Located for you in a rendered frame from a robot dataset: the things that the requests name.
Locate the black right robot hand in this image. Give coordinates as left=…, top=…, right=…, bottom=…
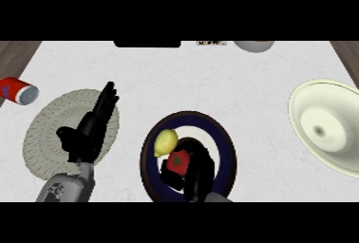
left=159, top=138, right=217, bottom=203

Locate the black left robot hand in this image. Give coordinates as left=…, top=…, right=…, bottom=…
left=54, top=81, right=121, bottom=165

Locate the dark blue rimmed plate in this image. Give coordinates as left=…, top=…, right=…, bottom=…
left=139, top=110, right=238, bottom=203

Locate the pale cream bowl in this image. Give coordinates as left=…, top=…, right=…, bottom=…
left=286, top=78, right=359, bottom=178

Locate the white rounded bowl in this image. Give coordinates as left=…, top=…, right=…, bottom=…
left=233, top=41, right=276, bottom=54

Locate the round beige woven placemat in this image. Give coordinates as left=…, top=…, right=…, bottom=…
left=20, top=88, right=121, bottom=181

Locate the yellow lemon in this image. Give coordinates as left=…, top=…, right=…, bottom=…
left=152, top=128, right=180, bottom=159

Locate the red can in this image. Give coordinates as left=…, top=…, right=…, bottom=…
left=0, top=76, right=41, bottom=106

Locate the black appliance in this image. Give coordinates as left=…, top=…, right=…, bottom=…
left=112, top=41, right=181, bottom=48

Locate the small patterned box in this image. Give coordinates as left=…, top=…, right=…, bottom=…
left=195, top=41, right=229, bottom=47

